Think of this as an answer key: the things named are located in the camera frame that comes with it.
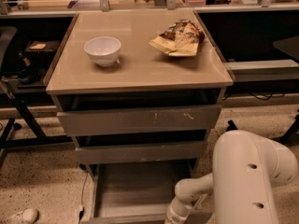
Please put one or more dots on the white bowl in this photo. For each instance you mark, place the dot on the white bowl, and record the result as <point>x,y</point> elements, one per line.
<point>103,50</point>

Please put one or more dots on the black box with note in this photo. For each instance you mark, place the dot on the black box with note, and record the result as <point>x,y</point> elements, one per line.
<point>42,49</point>

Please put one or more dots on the grey drawer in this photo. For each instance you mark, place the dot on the grey drawer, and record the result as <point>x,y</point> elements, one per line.
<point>141,153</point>
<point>134,193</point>
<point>139,120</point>

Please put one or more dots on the white sneaker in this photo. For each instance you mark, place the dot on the white sneaker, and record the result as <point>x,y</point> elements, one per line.
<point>27,216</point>

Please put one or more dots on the yellow chip bag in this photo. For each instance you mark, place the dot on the yellow chip bag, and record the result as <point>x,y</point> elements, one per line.
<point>181,39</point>

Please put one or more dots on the grey top drawer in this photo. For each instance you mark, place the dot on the grey top drawer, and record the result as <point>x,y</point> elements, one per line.
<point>139,120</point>

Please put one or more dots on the grey middle drawer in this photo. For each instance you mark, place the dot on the grey middle drawer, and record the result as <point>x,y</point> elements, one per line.
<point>141,153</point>

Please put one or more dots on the grey office chair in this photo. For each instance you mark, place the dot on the grey office chair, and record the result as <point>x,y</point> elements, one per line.
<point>7,34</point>

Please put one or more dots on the grey bottom drawer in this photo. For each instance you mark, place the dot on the grey bottom drawer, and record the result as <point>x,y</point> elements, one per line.
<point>134,193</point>

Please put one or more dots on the black wheeled stand right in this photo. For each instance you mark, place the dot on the black wheeled stand right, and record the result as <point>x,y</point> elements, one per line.
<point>292,134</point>

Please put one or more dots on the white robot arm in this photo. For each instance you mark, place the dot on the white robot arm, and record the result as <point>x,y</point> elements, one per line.
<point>245,168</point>

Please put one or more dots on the grey drawer cabinet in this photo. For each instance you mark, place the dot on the grey drawer cabinet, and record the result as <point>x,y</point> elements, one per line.
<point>141,77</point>

